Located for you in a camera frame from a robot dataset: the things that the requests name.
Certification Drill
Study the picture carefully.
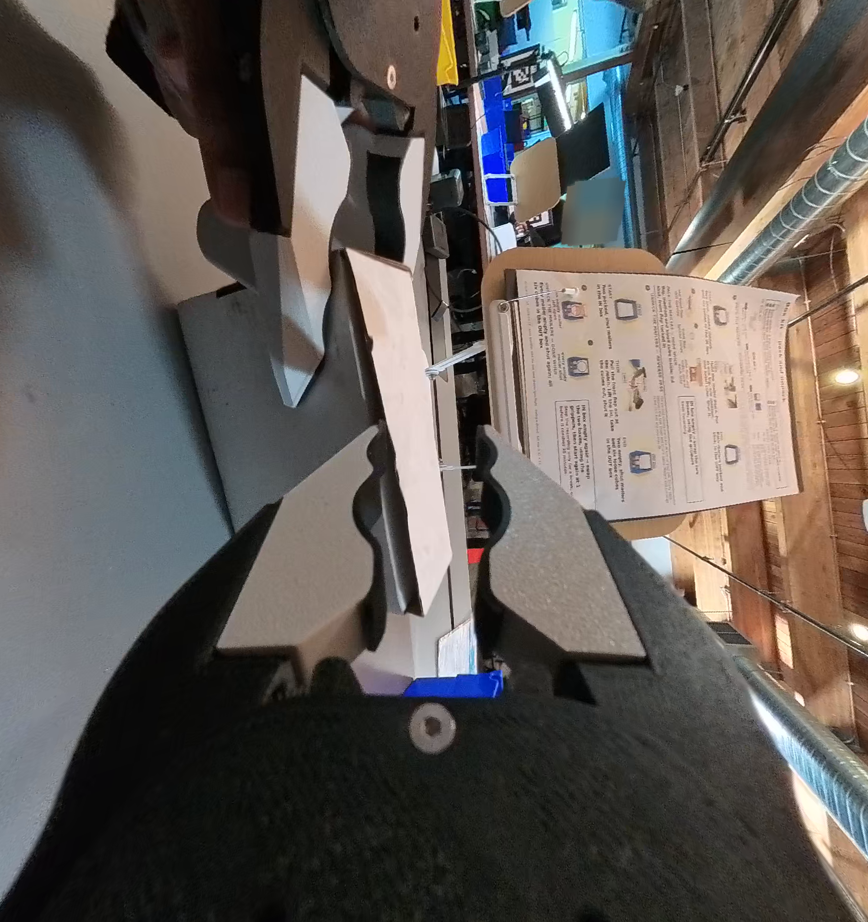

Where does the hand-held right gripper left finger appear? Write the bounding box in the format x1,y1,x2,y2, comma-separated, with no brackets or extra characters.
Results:
215,425,388,676

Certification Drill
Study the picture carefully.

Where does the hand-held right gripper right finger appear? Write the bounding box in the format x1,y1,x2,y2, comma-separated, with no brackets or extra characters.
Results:
473,425,648,664

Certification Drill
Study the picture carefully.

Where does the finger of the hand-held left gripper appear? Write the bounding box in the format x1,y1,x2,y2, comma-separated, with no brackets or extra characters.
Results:
330,133,429,266
250,74,355,408

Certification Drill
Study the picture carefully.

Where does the white cardboard mailer box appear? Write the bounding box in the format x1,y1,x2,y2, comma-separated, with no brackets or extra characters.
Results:
178,248,455,619

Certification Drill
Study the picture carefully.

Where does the grey desk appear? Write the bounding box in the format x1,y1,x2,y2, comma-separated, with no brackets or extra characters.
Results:
0,0,478,922

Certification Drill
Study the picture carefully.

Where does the person's left hand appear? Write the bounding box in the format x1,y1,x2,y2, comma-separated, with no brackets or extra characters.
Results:
106,0,263,224

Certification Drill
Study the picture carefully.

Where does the white blue paper envelope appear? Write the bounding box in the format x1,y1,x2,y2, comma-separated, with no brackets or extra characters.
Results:
437,618,478,678

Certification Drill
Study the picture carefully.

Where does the black white marker tag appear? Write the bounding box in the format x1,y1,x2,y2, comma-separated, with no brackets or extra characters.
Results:
502,45,543,96

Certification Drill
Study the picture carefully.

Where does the white light bar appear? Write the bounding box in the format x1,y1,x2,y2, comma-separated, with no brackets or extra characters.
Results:
538,54,573,134

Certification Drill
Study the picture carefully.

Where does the black monitor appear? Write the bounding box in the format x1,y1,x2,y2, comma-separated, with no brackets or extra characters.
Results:
555,103,620,197

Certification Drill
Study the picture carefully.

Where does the printed instruction sheet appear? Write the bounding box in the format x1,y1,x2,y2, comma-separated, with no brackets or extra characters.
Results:
513,270,801,523

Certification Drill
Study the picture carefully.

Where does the smooth metal ceiling pipe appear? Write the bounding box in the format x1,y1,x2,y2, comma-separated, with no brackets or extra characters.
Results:
664,0,868,260

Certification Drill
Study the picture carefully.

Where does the silver spiral ventilation duct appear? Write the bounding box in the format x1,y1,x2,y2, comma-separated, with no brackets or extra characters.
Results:
664,101,868,285
733,655,868,876

